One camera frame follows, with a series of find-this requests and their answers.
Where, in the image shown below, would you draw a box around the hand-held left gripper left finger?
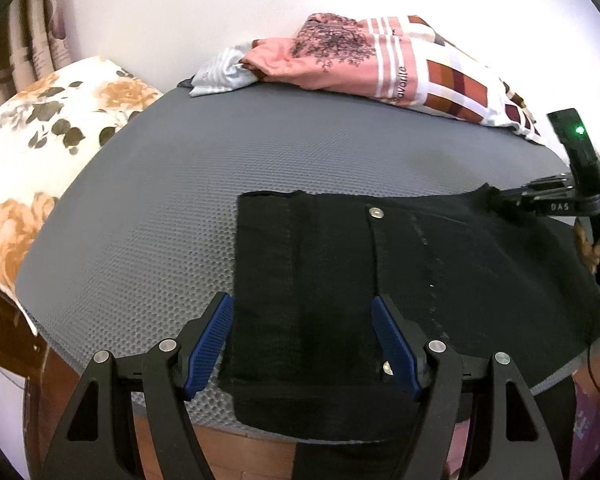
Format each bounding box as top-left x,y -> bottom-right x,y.
40,292 -> 234,480

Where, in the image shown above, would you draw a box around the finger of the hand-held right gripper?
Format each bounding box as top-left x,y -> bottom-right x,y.
486,172 -> 576,217

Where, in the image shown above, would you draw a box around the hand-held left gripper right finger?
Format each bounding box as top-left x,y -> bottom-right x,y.
370,294 -> 563,480

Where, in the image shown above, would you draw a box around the black pants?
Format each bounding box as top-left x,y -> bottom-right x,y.
219,184 -> 600,480

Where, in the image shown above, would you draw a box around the floral pillow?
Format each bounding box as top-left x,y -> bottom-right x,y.
0,56 -> 164,336

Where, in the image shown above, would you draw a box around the beige patterned curtain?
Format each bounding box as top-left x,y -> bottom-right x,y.
0,0 -> 74,121

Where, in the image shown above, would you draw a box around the grey striped cloth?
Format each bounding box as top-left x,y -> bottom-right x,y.
187,45 -> 261,99

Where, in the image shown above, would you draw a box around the purple printed garment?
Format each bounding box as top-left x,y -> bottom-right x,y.
571,355 -> 600,480

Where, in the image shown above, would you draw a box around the grey mesh mattress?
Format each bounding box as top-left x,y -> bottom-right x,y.
15,82 -> 581,443

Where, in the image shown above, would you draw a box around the person's right hand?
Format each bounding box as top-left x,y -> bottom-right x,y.
574,220 -> 600,275

